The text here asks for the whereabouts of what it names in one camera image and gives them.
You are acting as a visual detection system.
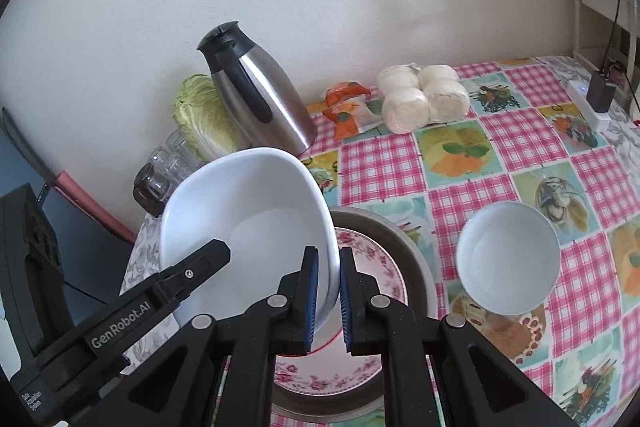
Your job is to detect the white window frame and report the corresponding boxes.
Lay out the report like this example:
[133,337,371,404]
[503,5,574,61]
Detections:
[567,0,640,72]

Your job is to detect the napa cabbage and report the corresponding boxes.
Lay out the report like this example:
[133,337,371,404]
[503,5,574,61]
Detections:
[172,74,246,162]

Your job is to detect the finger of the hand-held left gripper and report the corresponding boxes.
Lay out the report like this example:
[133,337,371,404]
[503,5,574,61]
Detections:
[154,239,232,304]

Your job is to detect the blue panel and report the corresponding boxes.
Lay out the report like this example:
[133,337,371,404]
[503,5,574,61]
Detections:
[0,122,136,328]

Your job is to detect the pink checkered tablecloth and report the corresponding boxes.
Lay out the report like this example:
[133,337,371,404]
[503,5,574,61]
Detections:
[120,56,640,427]

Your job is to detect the pink pole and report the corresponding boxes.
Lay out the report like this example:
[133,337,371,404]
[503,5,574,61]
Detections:
[54,171,137,244]

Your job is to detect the floral plate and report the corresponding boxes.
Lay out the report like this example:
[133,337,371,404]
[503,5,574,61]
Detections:
[274,227,408,395]

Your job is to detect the white power strip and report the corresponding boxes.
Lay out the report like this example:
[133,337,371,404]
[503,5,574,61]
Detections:
[567,79,612,132]

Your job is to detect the black charger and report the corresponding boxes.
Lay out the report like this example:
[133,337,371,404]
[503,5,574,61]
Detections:
[586,68,621,114]

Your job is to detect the orange snack packet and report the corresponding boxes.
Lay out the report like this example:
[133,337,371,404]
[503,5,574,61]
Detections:
[324,81,372,108]
[322,101,383,141]

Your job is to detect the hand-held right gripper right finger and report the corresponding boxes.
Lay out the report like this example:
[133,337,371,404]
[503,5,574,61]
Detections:
[338,246,581,427]

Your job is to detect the stainless steel thermos jug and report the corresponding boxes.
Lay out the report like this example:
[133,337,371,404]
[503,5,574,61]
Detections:
[196,21,318,158]

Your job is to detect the black cable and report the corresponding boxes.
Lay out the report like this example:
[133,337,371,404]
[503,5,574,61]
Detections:
[602,0,628,75]

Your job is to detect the stainless steel basin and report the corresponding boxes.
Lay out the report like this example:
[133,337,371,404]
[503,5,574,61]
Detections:
[270,206,432,423]

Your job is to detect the clear drinking glass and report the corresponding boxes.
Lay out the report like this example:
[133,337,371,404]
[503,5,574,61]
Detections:
[149,146,188,188]
[167,128,203,170]

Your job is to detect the light blue bowl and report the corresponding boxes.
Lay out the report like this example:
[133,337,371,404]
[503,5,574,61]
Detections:
[159,147,342,339]

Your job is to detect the small white bowl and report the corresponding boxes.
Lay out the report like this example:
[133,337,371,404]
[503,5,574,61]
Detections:
[455,201,561,315]

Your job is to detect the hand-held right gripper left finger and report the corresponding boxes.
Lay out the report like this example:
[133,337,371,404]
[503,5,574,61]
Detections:
[75,246,321,427]

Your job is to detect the dark pole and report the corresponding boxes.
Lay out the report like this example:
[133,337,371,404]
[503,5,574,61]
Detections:
[0,107,53,190]

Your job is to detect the glass cups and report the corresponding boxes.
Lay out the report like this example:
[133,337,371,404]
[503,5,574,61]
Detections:
[132,163,173,218]

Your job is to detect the bag of steamed buns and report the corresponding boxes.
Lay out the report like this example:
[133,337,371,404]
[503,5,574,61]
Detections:
[376,63,471,135]

